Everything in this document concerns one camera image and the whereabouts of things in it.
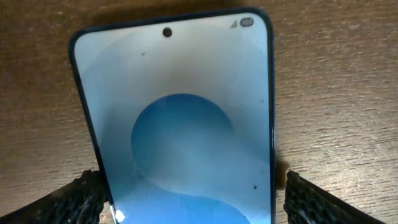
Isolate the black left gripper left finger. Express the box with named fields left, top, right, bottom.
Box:
left=1, top=170, right=108, bottom=224

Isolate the blue Galaxy smartphone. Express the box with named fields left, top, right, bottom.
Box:
left=68, top=7, right=276, bottom=224

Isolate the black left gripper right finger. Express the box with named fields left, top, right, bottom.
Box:
left=284, top=171, right=384, bottom=224

